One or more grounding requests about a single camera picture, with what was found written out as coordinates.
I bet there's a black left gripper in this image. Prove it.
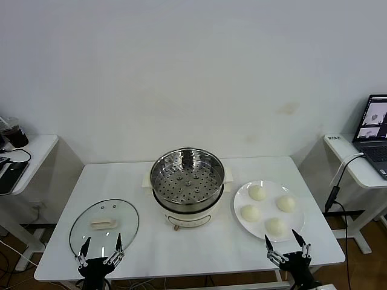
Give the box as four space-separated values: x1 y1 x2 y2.
74 232 125 290

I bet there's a glass lid with cream handle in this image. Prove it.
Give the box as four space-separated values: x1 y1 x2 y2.
68 198 140 262

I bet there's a thin black looped cable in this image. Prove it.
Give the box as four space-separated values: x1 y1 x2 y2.
0 147 32 164

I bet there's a black cable with adapter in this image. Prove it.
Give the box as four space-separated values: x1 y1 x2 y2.
325 153 365 290

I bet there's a white side table with cup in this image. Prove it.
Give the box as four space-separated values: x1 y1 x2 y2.
0 134 59 271

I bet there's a white flat strap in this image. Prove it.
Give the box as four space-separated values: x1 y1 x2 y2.
330 152 365 185

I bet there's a white side table with laptop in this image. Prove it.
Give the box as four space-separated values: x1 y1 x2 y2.
324 132 387 254

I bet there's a cream electric cooking pot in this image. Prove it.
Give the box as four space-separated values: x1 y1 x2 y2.
144 181 232 232

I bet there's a grey open laptop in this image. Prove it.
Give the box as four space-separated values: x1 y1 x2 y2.
352 94 387 181

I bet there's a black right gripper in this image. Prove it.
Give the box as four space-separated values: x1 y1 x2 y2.
264 228 322 290

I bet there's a white floor cable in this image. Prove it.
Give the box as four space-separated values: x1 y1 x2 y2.
0 240 39 268

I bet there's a white steamed baozi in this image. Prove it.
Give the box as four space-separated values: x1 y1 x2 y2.
240 204 262 223
247 184 267 201
276 195 297 213
264 217 287 236

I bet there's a stainless steel steamer basket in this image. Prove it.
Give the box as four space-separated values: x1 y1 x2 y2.
141 147 235 212

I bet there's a plastic cup of dark coffee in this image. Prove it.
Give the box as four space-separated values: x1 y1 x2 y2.
1 117 30 149

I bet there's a black flat tablet device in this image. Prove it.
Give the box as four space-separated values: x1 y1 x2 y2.
0 161 30 195

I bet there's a white round plate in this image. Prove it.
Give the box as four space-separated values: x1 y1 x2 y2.
233 179 305 242

